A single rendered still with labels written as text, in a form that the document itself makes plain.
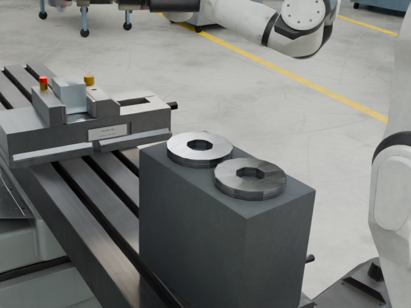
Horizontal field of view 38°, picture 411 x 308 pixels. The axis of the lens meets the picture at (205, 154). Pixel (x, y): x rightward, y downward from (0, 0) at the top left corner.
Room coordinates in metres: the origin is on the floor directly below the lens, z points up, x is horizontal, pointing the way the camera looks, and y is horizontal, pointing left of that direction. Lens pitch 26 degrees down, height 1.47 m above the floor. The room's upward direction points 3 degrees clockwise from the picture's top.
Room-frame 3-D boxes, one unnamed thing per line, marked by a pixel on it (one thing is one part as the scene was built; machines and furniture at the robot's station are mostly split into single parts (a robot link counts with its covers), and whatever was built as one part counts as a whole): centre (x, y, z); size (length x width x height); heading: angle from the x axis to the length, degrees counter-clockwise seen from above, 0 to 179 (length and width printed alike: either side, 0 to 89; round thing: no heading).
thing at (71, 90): (1.15, 0.28, 1.03); 0.06 x 0.05 x 0.06; 31
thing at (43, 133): (1.16, 0.26, 0.98); 0.35 x 0.15 x 0.11; 121
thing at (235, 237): (0.70, -0.02, 1.03); 0.22 x 0.12 x 0.20; 41
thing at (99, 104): (1.18, 0.23, 1.02); 0.12 x 0.06 x 0.04; 31
